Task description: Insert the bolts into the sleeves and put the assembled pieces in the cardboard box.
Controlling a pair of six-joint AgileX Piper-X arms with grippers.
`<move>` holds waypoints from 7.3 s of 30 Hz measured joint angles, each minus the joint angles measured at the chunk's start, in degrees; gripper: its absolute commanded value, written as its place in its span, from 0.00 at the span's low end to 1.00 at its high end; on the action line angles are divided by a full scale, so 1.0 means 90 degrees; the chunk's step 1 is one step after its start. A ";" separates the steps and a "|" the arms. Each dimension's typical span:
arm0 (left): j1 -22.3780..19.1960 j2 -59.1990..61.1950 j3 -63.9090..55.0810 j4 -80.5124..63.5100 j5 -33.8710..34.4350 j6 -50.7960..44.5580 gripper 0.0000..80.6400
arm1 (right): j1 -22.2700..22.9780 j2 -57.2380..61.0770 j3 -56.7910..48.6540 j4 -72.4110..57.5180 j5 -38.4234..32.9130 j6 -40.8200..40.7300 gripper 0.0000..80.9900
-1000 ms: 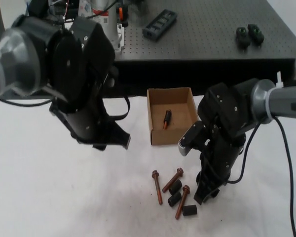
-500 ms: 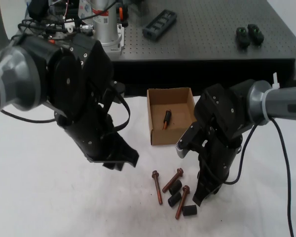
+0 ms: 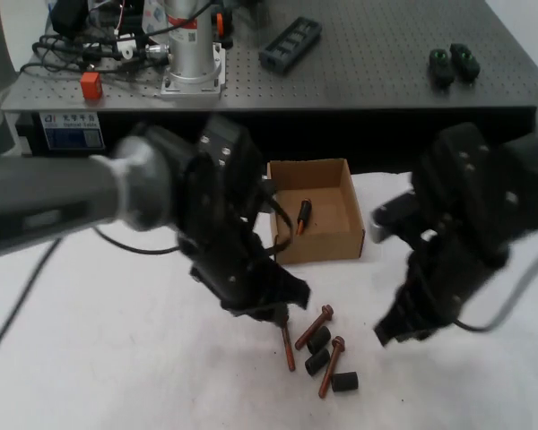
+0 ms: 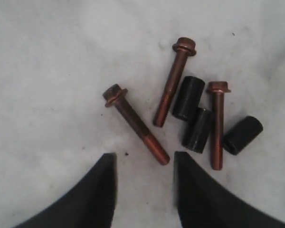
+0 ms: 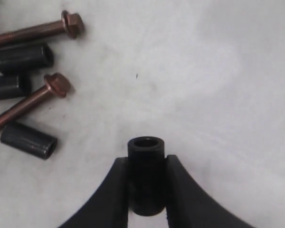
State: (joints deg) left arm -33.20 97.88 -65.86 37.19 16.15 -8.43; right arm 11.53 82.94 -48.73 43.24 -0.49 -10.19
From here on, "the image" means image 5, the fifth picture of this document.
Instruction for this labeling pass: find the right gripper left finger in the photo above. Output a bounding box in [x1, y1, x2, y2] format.
[57, 157, 129, 228]

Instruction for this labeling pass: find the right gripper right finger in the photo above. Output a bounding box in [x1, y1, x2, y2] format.
[165, 154, 248, 228]

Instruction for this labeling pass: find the black metal sleeve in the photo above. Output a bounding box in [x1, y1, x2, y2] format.
[0, 75, 32, 102]
[127, 136, 167, 217]
[0, 121, 58, 161]
[0, 42, 54, 75]

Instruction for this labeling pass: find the copper hex flange bolt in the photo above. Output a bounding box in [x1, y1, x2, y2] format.
[0, 72, 71, 137]
[0, 9, 85, 51]

